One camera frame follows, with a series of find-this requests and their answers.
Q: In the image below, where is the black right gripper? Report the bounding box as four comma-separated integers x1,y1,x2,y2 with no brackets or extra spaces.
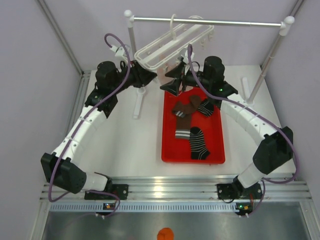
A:
160,63,212,97

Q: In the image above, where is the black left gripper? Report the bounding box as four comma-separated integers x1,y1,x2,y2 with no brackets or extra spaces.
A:
110,59,157,95

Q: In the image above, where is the white clip sock hanger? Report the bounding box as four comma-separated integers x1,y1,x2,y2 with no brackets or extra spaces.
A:
134,14,214,72

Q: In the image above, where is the pale pink sock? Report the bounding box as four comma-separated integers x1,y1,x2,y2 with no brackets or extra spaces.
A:
157,59,179,86

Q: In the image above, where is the brown sock striped cuff long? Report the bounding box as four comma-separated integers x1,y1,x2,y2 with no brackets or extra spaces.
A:
174,110,192,140

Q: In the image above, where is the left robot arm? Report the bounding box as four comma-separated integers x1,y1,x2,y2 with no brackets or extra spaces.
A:
40,60,157,199

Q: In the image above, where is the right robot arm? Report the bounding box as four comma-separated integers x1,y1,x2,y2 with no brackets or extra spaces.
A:
160,56,295,199

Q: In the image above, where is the white rack base foot left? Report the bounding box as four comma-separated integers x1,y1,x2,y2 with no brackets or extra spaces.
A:
132,87,147,120

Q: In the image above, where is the black striped sock upper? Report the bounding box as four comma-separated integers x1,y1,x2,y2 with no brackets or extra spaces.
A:
197,98,215,117

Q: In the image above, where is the black striped sock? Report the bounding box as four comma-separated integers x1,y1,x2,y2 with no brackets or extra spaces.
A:
189,126,211,160
197,98,215,117

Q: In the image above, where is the red plastic tray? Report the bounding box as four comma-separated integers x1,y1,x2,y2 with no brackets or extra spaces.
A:
161,88,225,165

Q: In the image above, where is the black striped sock lower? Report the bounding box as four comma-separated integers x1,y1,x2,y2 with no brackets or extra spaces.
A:
189,126,211,160

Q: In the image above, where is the orange round object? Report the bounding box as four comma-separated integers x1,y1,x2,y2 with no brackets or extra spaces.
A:
156,227,174,240

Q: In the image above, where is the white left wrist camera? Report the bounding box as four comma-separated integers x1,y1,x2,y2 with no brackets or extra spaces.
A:
110,45,128,64

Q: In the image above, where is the white drying rack frame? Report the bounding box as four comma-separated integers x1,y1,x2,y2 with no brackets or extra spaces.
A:
124,10,295,103

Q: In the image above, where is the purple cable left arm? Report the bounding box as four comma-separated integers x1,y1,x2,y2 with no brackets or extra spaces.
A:
47,33,132,203

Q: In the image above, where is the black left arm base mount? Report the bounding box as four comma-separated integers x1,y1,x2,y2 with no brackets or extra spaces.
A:
84,184,129,201

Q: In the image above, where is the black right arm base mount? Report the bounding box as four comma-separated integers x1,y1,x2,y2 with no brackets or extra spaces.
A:
216,183,263,203

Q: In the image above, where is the aluminium mounting rail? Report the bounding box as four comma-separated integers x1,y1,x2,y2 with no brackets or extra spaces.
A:
39,174,313,201

